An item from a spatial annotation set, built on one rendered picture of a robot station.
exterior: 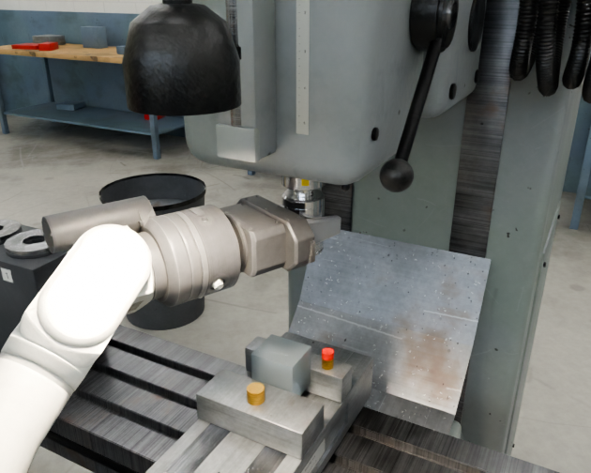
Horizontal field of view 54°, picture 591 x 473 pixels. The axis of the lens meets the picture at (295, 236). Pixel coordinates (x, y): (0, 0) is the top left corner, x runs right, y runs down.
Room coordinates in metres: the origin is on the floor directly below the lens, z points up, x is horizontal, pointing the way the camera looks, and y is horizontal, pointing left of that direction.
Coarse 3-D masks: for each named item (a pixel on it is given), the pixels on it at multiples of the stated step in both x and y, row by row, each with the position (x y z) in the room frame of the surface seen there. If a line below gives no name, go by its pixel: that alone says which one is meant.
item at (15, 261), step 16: (0, 224) 0.90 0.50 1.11; (16, 224) 0.90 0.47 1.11; (0, 240) 0.85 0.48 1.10; (16, 240) 0.84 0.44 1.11; (32, 240) 0.86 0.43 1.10; (0, 256) 0.81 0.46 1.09; (16, 256) 0.80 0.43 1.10; (32, 256) 0.80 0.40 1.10; (48, 256) 0.81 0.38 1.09; (64, 256) 0.81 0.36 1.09; (0, 272) 0.79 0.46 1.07; (16, 272) 0.78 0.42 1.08; (32, 272) 0.76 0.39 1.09; (48, 272) 0.78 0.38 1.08; (0, 288) 0.80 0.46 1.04; (16, 288) 0.78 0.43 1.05; (32, 288) 0.76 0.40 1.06; (0, 304) 0.80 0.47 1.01; (16, 304) 0.78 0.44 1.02; (0, 320) 0.81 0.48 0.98; (16, 320) 0.79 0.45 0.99; (0, 336) 0.81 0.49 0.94; (0, 352) 0.82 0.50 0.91
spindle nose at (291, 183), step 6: (282, 180) 0.59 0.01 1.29; (288, 180) 0.58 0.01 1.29; (294, 180) 0.58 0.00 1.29; (300, 180) 0.58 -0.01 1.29; (288, 186) 0.58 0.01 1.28; (294, 186) 0.58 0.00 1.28; (300, 186) 0.58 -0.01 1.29; (306, 186) 0.58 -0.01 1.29; (312, 186) 0.58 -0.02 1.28; (318, 186) 0.58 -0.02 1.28
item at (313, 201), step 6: (288, 192) 0.60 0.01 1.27; (318, 192) 0.60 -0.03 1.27; (282, 198) 0.60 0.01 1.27; (288, 198) 0.59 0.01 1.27; (294, 198) 0.59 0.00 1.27; (300, 198) 0.59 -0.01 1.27; (306, 198) 0.59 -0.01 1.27; (312, 198) 0.59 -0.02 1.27; (318, 198) 0.59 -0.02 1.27; (324, 198) 0.60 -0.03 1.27; (288, 204) 0.59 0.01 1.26; (294, 204) 0.58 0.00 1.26; (300, 204) 0.58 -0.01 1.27; (306, 204) 0.58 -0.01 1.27; (312, 204) 0.58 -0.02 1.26; (318, 204) 0.59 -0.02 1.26
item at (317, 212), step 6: (282, 204) 0.60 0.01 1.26; (324, 204) 0.60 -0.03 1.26; (294, 210) 0.58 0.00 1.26; (300, 210) 0.58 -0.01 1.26; (306, 210) 0.58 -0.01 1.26; (312, 210) 0.58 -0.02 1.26; (318, 210) 0.59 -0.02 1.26; (324, 210) 0.60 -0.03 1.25; (306, 216) 0.58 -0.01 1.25; (312, 216) 0.58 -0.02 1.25; (318, 216) 0.59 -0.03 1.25; (318, 246) 0.59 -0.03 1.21; (318, 252) 0.59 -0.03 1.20
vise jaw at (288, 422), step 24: (216, 384) 0.59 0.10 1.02; (240, 384) 0.59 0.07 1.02; (264, 384) 0.59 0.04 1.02; (216, 408) 0.56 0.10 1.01; (240, 408) 0.55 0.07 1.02; (264, 408) 0.55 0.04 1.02; (288, 408) 0.55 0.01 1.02; (312, 408) 0.55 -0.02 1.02; (240, 432) 0.54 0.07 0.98; (264, 432) 0.53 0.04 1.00; (288, 432) 0.51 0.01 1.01; (312, 432) 0.53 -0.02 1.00
